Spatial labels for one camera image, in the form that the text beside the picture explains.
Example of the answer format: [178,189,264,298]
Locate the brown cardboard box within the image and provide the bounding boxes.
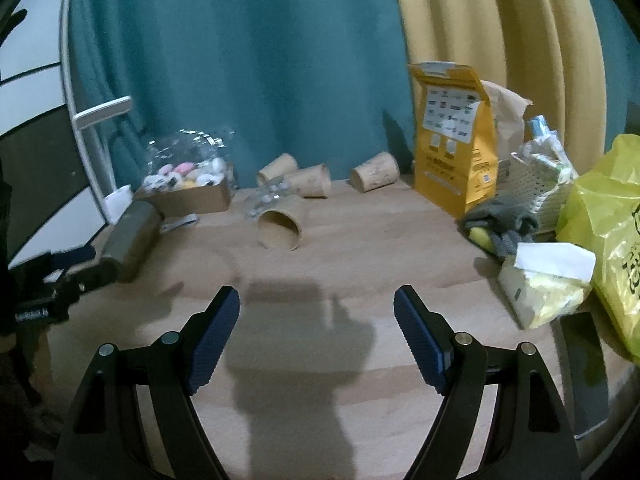
[134,167,231,218]

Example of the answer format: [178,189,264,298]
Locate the lying paper cup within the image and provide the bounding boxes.
[257,195,306,250]
[284,164,331,198]
[256,153,299,186]

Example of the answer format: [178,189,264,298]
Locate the clear bag of toys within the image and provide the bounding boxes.
[141,127,238,194]

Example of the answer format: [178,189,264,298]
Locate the back left lying paper cup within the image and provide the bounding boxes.
[256,153,299,186]

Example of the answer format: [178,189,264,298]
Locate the yellow plastic bag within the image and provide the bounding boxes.
[555,133,640,361]

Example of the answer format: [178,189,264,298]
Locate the grey strap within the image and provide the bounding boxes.
[159,212,201,234]

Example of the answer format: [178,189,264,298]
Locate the printed brown paper cup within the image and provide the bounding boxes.
[349,152,400,193]

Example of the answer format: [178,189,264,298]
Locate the yellow curtain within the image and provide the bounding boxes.
[398,0,606,174]

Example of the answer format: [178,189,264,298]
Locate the brown paper bag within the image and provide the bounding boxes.
[482,80,533,162]

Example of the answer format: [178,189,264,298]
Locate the middle lying paper cup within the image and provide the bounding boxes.
[284,164,331,198]

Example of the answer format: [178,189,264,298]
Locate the front lying paper cup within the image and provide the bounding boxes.
[257,195,306,250]

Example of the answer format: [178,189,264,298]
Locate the black flat tablet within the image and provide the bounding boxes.
[560,311,610,440]

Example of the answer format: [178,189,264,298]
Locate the tissue pack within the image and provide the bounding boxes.
[498,242,597,330]

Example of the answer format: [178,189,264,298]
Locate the teal curtain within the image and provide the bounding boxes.
[68,0,413,188]

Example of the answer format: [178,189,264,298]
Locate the crumpled clear plastic wrapper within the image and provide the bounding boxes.
[243,178,292,220]

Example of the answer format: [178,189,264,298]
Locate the yellow paper bag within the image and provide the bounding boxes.
[409,62,498,219]

